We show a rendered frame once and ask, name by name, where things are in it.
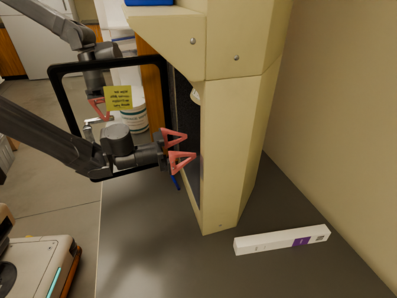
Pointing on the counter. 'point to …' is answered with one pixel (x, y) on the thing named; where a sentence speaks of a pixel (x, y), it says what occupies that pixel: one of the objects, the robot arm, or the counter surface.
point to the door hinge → (172, 101)
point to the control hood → (172, 35)
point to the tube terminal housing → (235, 101)
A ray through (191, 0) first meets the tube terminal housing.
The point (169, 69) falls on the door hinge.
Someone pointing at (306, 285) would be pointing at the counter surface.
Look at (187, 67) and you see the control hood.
